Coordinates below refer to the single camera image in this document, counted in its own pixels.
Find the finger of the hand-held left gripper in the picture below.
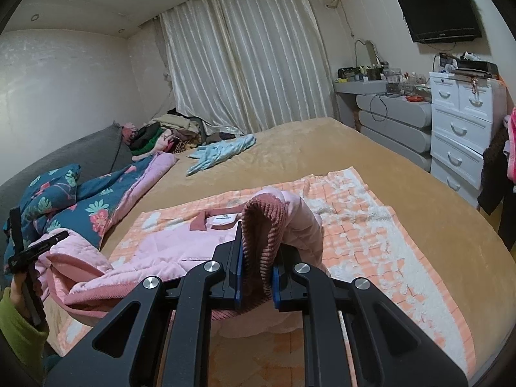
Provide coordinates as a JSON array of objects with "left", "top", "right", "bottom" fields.
[{"left": 39, "top": 229, "right": 70, "bottom": 251}]

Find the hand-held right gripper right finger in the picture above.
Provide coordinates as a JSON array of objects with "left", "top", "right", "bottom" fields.
[{"left": 271, "top": 246, "right": 470, "bottom": 387}]

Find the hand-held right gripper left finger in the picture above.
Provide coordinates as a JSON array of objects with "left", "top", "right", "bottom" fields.
[{"left": 44, "top": 220, "right": 246, "bottom": 387}]

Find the pink quilted jacket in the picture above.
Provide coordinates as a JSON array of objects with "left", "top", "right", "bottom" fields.
[{"left": 34, "top": 185, "right": 326, "bottom": 341}]

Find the pile of mixed clothes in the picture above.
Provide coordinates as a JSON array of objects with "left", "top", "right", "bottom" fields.
[{"left": 121, "top": 107, "right": 246, "bottom": 160}]

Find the person's left hand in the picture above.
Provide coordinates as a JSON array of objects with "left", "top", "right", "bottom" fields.
[{"left": 9, "top": 270, "right": 44, "bottom": 325}]

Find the blue floral quilt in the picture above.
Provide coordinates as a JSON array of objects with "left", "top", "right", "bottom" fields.
[{"left": 2, "top": 151, "right": 180, "bottom": 275}]

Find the grey headboard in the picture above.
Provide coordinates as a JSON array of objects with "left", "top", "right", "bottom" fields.
[{"left": 0, "top": 123, "right": 136, "bottom": 207}]

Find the orange white checked blanket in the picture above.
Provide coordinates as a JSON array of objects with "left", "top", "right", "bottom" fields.
[{"left": 56, "top": 165, "right": 472, "bottom": 380}]

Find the bed with tan cover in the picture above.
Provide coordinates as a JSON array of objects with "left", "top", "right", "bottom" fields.
[{"left": 40, "top": 117, "right": 516, "bottom": 387}]

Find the light blue garment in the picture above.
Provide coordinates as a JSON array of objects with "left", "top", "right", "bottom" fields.
[{"left": 185, "top": 133, "right": 258, "bottom": 177}]

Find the grey vanity dresser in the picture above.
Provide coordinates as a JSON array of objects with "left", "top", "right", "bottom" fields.
[{"left": 334, "top": 80, "right": 434, "bottom": 172}]

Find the dark hanging garment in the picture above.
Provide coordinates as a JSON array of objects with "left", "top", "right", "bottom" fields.
[{"left": 478, "top": 117, "right": 516, "bottom": 251}]

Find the white drawer chest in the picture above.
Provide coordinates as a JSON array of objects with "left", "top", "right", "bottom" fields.
[{"left": 428, "top": 72, "right": 509, "bottom": 211}]

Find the clutter of cosmetics bottles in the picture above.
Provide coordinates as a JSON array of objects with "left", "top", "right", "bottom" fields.
[{"left": 338, "top": 62, "right": 433, "bottom": 102}]

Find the pink hanging garment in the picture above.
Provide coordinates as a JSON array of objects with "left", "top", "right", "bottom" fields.
[{"left": 506, "top": 107, "right": 516, "bottom": 183}]

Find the white curtain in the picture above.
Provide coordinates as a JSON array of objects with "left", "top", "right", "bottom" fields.
[{"left": 155, "top": 0, "right": 336, "bottom": 136}]

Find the vanity mirror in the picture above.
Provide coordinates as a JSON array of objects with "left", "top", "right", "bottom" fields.
[{"left": 354, "top": 39, "right": 384, "bottom": 70}]

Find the black box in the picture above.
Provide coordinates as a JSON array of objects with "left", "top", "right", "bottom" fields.
[{"left": 455, "top": 60, "right": 498, "bottom": 78}]

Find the black cable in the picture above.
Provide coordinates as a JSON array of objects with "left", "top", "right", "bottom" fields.
[{"left": 369, "top": 93, "right": 390, "bottom": 125}]

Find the black wall television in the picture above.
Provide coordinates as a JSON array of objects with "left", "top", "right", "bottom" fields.
[{"left": 395, "top": 0, "right": 483, "bottom": 44}]

